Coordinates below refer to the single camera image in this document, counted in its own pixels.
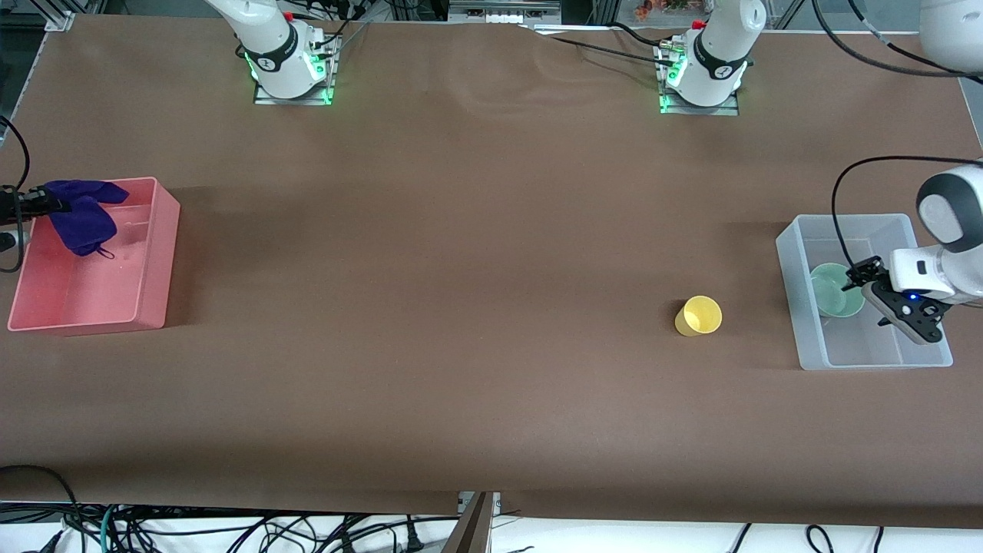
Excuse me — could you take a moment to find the clear plastic bin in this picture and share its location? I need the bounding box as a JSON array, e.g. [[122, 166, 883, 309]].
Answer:
[[775, 214, 955, 372]]

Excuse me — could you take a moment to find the aluminium frame bracket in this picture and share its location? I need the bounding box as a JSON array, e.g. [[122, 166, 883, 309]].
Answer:
[[45, 0, 108, 33]]

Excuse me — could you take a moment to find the grey metal beam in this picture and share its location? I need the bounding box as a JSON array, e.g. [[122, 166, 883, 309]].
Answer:
[[444, 492, 493, 553]]

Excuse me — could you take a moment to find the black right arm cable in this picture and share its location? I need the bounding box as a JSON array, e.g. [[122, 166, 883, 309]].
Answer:
[[0, 114, 32, 274]]

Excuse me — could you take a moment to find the purple cloth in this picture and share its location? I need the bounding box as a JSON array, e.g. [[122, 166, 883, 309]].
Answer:
[[42, 179, 131, 259]]

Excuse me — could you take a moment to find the white metal bracket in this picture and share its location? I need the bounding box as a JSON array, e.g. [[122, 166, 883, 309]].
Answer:
[[458, 492, 502, 517]]

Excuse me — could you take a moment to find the pale green bowl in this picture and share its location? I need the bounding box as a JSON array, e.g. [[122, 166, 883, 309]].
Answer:
[[809, 262, 867, 319]]

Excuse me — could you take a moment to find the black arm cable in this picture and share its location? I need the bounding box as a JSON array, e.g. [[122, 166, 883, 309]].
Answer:
[[0, 114, 32, 274], [811, 0, 983, 271]]

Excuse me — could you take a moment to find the pink plastic bin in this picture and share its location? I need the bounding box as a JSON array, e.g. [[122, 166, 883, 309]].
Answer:
[[7, 177, 182, 336]]

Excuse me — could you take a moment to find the black cable to base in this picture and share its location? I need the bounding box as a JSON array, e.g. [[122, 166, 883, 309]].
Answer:
[[530, 22, 680, 66]]

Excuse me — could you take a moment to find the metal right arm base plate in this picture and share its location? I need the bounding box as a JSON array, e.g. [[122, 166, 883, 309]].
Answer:
[[253, 31, 343, 107]]

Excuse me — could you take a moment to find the brown table cover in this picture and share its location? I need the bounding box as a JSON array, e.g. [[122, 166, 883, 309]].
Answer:
[[0, 14, 983, 529]]

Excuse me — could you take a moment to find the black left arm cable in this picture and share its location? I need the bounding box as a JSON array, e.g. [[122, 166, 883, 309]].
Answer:
[[811, 0, 983, 271]]

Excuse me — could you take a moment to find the black cable tangle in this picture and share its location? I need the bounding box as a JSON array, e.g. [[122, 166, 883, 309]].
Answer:
[[46, 507, 446, 553]]

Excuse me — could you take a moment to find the thick black looping cable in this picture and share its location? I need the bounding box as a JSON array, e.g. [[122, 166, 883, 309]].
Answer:
[[0, 464, 84, 553]]

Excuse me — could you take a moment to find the yellow cup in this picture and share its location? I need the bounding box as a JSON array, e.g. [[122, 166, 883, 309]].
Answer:
[[674, 295, 723, 337]]

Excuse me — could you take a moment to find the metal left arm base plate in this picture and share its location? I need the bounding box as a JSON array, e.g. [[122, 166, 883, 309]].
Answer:
[[654, 38, 742, 118]]

